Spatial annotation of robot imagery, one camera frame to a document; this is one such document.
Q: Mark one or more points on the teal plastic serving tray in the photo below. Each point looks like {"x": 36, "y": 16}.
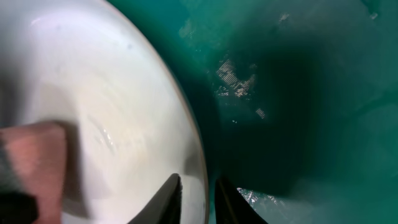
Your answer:
{"x": 296, "y": 100}

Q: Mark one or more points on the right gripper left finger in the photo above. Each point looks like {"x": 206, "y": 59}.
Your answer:
{"x": 165, "y": 206}

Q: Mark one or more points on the light blue plate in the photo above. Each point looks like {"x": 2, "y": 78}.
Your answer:
{"x": 84, "y": 64}

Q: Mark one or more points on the green dish sponge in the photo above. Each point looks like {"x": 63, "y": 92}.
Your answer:
{"x": 33, "y": 162}

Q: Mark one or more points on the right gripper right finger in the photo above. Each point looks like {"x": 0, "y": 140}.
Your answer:
{"x": 231, "y": 207}

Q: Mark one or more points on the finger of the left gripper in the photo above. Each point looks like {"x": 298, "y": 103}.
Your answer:
{"x": 18, "y": 208}

